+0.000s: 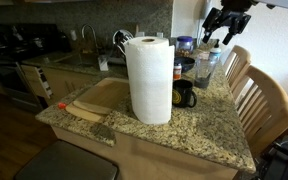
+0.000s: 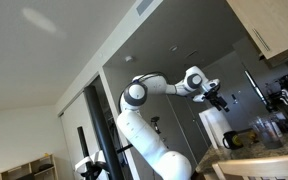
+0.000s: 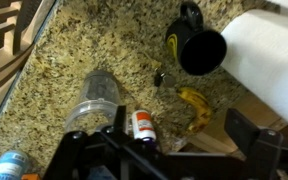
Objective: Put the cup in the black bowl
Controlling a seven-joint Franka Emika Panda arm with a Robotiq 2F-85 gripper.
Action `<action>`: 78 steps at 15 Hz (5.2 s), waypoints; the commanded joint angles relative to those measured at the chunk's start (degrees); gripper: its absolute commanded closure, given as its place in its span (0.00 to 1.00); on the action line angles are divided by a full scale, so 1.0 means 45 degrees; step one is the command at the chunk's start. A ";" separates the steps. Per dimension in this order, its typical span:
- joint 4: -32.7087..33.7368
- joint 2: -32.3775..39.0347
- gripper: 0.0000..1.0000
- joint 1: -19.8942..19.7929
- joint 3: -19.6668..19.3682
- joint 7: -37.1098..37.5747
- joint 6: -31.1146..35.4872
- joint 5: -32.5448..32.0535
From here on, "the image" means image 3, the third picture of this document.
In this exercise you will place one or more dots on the large wooden cutting board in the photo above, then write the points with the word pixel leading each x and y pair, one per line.
pixel 217 143

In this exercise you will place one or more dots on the wooden chair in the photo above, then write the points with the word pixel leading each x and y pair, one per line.
pixel 4 50

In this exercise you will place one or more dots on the white paper towel roll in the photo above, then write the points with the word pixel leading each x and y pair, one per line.
pixel 267 60

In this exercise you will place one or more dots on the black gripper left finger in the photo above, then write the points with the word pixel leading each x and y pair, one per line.
pixel 121 118

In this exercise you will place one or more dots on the bunch of keys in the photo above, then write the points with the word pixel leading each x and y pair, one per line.
pixel 159 79

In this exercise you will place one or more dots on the white pill bottle orange label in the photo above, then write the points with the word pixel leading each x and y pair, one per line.
pixel 143 125

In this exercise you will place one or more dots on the ripe yellow banana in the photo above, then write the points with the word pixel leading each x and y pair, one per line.
pixel 200 106

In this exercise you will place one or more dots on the black mug yellow logo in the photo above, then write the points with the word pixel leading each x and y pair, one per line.
pixel 184 36

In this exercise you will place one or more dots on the clear plastic blender cup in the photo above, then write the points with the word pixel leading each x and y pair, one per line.
pixel 99 88

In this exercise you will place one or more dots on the white bottle blue label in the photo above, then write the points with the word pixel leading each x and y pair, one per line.
pixel 9 165

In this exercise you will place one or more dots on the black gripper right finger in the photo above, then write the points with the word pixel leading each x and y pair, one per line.
pixel 240 128

